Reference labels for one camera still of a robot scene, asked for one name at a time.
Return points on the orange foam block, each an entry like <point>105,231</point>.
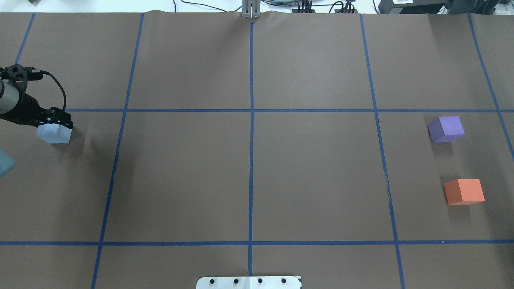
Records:
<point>464,192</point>

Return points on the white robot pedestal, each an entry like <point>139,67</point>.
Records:
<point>250,282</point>

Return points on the black power box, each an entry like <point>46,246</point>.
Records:
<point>411,6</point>

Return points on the aluminium frame post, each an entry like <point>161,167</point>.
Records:
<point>251,9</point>

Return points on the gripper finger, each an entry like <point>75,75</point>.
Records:
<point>60,117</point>

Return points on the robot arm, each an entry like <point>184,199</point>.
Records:
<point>10,96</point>

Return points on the light blue foam block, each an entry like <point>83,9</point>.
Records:
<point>54,133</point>

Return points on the purple foam block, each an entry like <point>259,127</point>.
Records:
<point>446,129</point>

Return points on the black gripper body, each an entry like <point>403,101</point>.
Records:
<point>27,107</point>

